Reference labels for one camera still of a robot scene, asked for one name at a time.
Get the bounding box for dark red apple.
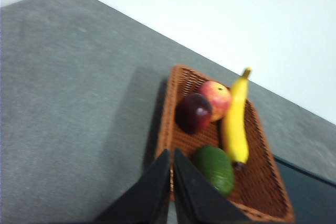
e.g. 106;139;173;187
175;92;213;135

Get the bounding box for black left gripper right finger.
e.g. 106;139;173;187
174;147;253;224

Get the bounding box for red yellow apple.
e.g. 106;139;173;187
198;81;232;122

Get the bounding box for yellow banana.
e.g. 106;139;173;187
220;67;252;170

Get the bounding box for green avocado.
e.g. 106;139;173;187
193;144;235;196

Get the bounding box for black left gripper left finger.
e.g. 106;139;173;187
94;149;171;224

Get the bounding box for black rectangular tray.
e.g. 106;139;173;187
272;155;336;224

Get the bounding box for brown woven wicker basket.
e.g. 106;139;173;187
154;63;295;222

